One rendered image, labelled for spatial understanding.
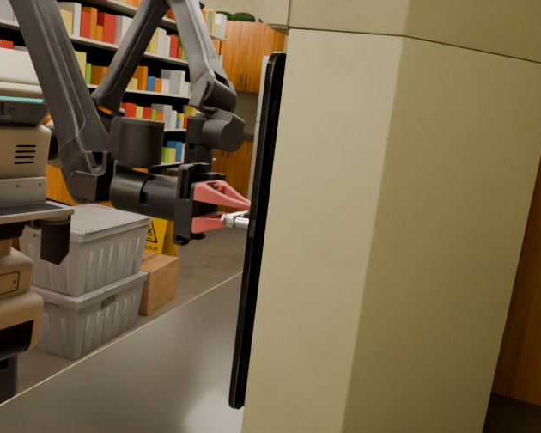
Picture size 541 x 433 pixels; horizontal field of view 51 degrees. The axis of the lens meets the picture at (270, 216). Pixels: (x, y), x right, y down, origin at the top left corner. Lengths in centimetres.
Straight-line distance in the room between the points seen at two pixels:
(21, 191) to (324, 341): 99
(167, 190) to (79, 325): 223
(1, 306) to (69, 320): 145
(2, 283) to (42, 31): 76
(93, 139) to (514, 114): 54
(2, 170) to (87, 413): 79
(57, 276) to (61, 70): 211
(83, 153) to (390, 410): 51
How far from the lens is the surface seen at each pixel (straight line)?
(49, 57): 89
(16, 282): 153
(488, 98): 61
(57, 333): 301
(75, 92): 86
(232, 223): 65
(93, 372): 86
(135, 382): 84
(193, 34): 125
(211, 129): 106
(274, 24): 58
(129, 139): 76
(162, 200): 73
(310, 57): 56
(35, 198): 146
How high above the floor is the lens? 134
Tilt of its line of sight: 11 degrees down
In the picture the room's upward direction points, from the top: 7 degrees clockwise
